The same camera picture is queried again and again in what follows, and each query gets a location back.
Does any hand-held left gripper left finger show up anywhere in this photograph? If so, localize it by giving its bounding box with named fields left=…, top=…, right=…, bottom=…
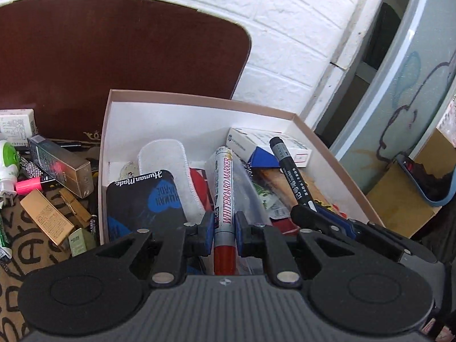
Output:
left=96, top=212, right=216, bottom=289

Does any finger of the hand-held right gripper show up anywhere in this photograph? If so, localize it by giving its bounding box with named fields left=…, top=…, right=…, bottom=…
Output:
left=315, top=207, right=439, bottom=264
left=290, top=205, right=339, bottom=236

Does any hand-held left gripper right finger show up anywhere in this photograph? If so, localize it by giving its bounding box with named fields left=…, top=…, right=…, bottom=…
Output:
left=235, top=211, right=353, bottom=289

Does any red whiteboard marker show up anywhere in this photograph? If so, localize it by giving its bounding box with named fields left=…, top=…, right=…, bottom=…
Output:
left=213, top=146, right=237, bottom=276

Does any black marker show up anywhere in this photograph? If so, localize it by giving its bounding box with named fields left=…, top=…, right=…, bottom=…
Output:
left=269, top=136, right=314, bottom=209

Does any white and blue box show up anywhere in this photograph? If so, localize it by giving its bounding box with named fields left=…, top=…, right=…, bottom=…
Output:
left=226, top=127, right=312, bottom=169

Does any white cardboard box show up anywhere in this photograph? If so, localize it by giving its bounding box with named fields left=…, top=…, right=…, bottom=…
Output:
left=98, top=89, right=385, bottom=246

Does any beige patterned desktop cloth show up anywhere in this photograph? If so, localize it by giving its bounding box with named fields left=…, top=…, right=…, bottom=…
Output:
left=0, top=185, right=104, bottom=342

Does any brown snack packet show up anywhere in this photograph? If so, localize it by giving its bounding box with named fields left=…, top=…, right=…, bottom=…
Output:
left=258, top=168, right=335, bottom=214

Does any red packet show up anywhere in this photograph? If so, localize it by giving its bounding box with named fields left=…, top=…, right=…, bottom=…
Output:
left=189, top=167, right=214, bottom=211

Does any clear plastic bag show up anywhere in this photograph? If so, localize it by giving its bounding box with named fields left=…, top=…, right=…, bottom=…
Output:
left=233, top=160, right=286, bottom=229

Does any brown cardboard carton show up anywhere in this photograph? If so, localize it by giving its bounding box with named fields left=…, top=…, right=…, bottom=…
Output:
left=367, top=128, right=456, bottom=239

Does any white cloth pad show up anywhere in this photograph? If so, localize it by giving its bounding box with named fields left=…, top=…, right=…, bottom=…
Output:
left=137, top=138, right=202, bottom=218

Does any blue plastic bin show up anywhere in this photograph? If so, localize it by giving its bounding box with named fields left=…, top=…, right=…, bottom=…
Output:
left=395, top=153, right=456, bottom=207

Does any small green box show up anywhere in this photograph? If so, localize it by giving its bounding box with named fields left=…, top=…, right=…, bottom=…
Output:
left=68, top=227, right=97, bottom=257

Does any wooden clothespin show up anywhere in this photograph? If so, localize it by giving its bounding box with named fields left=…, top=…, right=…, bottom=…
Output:
left=59, top=189, right=92, bottom=227

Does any pale blue cartoon panel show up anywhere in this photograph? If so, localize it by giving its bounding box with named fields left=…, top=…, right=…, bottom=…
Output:
left=329, top=0, right=456, bottom=193

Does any gold box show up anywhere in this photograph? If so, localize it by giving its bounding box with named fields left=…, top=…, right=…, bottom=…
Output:
left=19, top=189, right=75, bottom=246

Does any pink highlighter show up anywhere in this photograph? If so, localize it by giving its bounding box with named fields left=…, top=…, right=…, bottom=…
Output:
left=15, top=177, right=45, bottom=195

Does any brown chair back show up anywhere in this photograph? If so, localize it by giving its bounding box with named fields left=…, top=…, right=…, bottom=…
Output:
left=0, top=0, right=252, bottom=141

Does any green and white plug-in device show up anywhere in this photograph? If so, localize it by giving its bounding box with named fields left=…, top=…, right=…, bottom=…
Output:
left=0, top=139, right=20, bottom=207

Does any white printed box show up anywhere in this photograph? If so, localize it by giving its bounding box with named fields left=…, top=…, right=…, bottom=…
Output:
left=0, top=109, right=36, bottom=143

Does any silver studded strap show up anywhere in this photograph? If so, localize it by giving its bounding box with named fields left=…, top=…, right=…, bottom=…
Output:
left=18, top=155, right=41, bottom=179

